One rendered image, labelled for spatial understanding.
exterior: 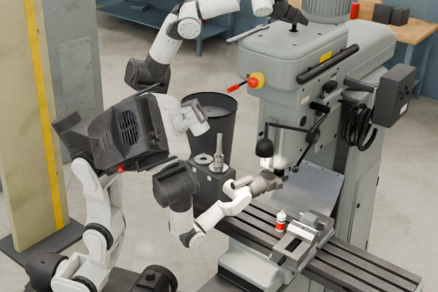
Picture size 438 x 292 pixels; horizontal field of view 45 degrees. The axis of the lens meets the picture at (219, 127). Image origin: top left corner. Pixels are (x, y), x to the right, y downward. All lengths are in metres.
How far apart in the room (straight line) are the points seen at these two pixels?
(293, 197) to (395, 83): 0.87
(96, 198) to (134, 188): 2.22
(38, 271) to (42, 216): 1.20
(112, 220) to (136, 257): 1.49
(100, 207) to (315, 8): 1.18
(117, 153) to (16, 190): 1.82
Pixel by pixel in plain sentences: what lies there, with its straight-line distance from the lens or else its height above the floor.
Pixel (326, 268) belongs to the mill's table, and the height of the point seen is 0.96.
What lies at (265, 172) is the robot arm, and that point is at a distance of 2.30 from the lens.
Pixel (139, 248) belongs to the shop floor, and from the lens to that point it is 3.81.
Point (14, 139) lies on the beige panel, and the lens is 3.46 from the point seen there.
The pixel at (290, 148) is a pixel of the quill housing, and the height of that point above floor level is 1.44.
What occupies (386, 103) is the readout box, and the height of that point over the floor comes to 1.62.
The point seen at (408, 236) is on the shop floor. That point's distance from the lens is 4.21.
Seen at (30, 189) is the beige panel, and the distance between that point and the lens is 3.68.
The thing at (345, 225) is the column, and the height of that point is 0.81.
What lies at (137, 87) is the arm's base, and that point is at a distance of 1.95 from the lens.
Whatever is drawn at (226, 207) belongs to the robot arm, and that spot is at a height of 1.22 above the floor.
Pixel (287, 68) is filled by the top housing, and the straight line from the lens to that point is 1.85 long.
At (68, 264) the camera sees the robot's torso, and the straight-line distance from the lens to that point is 2.65.
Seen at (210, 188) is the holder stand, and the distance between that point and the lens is 2.50.
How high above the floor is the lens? 2.50
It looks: 28 degrees down
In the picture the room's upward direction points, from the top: 2 degrees clockwise
